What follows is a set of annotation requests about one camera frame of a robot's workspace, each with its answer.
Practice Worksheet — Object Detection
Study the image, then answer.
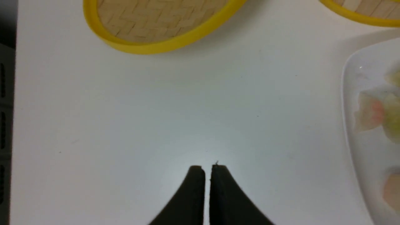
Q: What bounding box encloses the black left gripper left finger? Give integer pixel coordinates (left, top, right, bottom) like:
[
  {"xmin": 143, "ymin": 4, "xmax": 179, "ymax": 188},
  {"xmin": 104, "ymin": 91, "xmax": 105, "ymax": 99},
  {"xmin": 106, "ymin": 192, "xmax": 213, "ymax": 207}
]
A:
[{"xmin": 150, "ymin": 166, "xmax": 206, "ymax": 225}]

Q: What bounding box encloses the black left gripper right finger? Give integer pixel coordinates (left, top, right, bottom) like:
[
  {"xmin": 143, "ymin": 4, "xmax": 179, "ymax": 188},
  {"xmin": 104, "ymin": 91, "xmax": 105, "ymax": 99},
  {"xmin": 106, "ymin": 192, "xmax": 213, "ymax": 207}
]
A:
[{"xmin": 209, "ymin": 164, "xmax": 274, "ymax": 225}]

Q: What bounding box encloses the white square plate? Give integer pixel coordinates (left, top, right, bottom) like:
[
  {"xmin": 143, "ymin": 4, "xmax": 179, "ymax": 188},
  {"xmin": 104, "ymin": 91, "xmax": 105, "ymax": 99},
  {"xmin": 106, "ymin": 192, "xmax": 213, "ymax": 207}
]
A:
[{"xmin": 341, "ymin": 38, "xmax": 400, "ymax": 225}]

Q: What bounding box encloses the pink dumpling bottom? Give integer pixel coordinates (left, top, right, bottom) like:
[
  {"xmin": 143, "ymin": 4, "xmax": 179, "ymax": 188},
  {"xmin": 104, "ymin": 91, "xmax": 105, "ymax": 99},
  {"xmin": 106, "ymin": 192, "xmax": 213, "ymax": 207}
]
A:
[{"xmin": 382, "ymin": 173, "xmax": 400, "ymax": 213}]

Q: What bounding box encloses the pink dumpling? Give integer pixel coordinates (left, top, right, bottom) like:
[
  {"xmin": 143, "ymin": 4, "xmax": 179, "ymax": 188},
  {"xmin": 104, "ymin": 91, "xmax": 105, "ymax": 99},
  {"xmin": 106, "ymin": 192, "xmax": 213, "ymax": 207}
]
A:
[
  {"xmin": 382, "ymin": 173, "xmax": 400, "ymax": 213},
  {"xmin": 354, "ymin": 92, "xmax": 385, "ymax": 132}
]

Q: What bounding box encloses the pink dumpling left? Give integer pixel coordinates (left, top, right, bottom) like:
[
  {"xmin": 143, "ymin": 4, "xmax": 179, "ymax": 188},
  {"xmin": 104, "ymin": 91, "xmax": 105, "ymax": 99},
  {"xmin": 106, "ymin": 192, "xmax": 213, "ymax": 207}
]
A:
[{"xmin": 354, "ymin": 92, "xmax": 385, "ymax": 132}]

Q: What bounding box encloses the green dumpling left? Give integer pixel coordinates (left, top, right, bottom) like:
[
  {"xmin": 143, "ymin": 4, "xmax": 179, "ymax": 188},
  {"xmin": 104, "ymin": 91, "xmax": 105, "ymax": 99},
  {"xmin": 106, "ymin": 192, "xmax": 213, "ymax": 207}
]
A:
[{"xmin": 382, "ymin": 93, "xmax": 400, "ymax": 144}]

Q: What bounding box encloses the yellow-rimmed bamboo steamer lid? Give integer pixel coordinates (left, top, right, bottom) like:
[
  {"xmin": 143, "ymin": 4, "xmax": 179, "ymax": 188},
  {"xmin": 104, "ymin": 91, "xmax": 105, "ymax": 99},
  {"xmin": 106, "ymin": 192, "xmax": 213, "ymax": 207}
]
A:
[{"xmin": 83, "ymin": 0, "xmax": 245, "ymax": 55}]

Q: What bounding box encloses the yellow-rimmed bamboo steamer basket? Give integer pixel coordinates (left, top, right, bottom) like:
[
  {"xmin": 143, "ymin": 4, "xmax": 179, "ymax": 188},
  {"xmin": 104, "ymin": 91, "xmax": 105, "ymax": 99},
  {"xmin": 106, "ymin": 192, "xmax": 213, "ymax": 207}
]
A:
[{"xmin": 320, "ymin": 0, "xmax": 400, "ymax": 28}]

